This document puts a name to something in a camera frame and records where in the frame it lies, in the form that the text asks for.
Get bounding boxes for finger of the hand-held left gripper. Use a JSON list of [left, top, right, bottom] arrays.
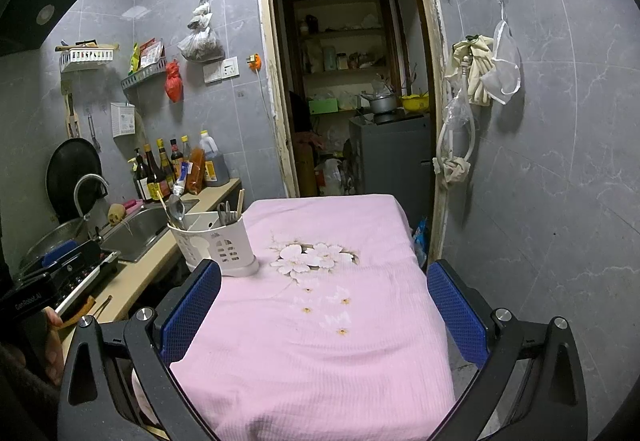
[[20, 239, 104, 279], [41, 241, 83, 268]]

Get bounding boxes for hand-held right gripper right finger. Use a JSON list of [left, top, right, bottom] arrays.
[[425, 258, 588, 441]]

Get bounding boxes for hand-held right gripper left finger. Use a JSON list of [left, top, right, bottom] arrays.
[[56, 258, 222, 441]]

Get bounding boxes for white utensil holder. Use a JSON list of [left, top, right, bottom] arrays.
[[166, 210, 261, 278]]

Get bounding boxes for person's left forearm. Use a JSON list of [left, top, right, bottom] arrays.
[[0, 343, 63, 441]]

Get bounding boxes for person's left hand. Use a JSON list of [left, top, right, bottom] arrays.
[[31, 305, 67, 384]]

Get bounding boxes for metal basin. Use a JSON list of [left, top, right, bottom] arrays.
[[20, 218, 91, 267]]

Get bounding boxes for black stove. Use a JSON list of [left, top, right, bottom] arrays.
[[20, 246, 122, 322]]

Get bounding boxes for steel sink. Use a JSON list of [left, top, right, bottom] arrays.
[[97, 198, 201, 264]]

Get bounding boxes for curved metal faucet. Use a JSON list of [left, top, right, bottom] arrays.
[[74, 174, 110, 242]]

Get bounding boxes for black wok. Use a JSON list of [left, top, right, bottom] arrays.
[[46, 137, 103, 224]]

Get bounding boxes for black pump bottle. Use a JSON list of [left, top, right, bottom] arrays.
[[131, 148, 151, 202]]

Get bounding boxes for blue packet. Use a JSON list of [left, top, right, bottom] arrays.
[[412, 217, 429, 268]]

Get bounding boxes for dark sauce bottle yellow cap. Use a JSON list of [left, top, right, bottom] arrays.
[[156, 138, 177, 189]]

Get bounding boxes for dark sauce bottle black cap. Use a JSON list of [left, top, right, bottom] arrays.
[[169, 138, 185, 177]]

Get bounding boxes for pink floral cloth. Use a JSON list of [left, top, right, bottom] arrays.
[[132, 194, 457, 441]]

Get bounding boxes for hanging wooden spatula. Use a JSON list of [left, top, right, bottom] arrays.
[[62, 81, 81, 138]]

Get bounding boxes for orange seasoning packet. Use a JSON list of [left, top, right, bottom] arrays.
[[187, 147, 207, 194]]

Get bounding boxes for large oil jug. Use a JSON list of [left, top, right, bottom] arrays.
[[199, 130, 231, 187]]

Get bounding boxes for grey fridge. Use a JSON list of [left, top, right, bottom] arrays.
[[348, 114, 436, 227]]

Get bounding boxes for orange tall container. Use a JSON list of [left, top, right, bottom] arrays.
[[294, 132, 319, 198]]

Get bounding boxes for red plastic bag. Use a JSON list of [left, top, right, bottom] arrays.
[[165, 60, 182, 103]]

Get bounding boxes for white plastic bag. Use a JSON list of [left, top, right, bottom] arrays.
[[315, 158, 343, 196]]

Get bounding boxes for white basket shelf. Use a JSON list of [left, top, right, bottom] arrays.
[[56, 41, 121, 73]]

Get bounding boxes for clear plastic bag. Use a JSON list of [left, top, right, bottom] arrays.
[[442, 88, 476, 159]]

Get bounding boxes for red snack packet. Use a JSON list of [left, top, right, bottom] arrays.
[[139, 38, 165, 69]]

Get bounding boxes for yellow basin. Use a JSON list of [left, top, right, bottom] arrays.
[[400, 92, 430, 113]]

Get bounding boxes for metal cooking pot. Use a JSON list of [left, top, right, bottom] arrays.
[[361, 91, 399, 116]]

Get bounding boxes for black cloth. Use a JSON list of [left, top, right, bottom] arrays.
[[289, 91, 312, 134]]

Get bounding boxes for hanging bag of dried goods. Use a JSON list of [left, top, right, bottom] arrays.
[[177, 0, 225, 63]]

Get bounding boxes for beige rubber gloves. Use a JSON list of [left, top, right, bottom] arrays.
[[445, 35, 496, 107]]

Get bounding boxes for green box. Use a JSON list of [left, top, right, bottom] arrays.
[[308, 97, 341, 116]]

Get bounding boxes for black range hood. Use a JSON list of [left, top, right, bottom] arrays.
[[0, 0, 98, 57]]

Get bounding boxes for wooden shelf unit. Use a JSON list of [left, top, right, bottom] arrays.
[[282, 0, 401, 117]]

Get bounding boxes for white wall box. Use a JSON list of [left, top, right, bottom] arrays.
[[110, 101, 137, 138]]

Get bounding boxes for metal wall rack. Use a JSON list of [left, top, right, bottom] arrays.
[[121, 58, 167, 91]]

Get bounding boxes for white hose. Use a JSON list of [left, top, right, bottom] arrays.
[[434, 56, 476, 172]]

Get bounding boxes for white wall socket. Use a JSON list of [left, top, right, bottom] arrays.
[[202, 56, 240, 84]]

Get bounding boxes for worn door frame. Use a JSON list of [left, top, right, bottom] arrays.
[[252, 0, 451, 267]]

